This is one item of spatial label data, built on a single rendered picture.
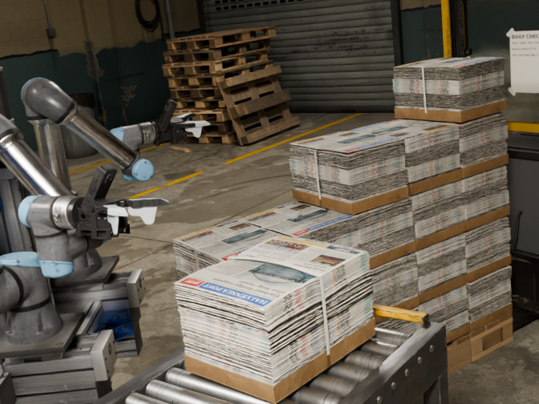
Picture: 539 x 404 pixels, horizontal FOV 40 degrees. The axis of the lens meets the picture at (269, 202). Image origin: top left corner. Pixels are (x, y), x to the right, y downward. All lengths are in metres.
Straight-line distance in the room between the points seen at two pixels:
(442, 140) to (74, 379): 1.68
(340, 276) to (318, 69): 8.91
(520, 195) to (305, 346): 2.37
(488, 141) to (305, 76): 7.59
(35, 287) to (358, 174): 1.24
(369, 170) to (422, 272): 0.53
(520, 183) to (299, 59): 7.18
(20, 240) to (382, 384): 1.16
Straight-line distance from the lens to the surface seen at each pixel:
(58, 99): 2.47
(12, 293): 2.02
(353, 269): 1.74
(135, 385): 1.80
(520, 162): 3.81
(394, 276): 2.92
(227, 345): 1.66
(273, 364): 1.59
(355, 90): 10.26
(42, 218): 1.75
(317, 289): 1.64
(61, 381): 2.15
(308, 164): 2.88
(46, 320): 2.11
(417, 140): 2.90
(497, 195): 3.32
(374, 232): 2.82
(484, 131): 3.19
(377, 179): 2.78
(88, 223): 1.69
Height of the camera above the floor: 1.63
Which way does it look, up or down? 15 degrees down
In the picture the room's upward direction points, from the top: 7 degrees counter-clockwise
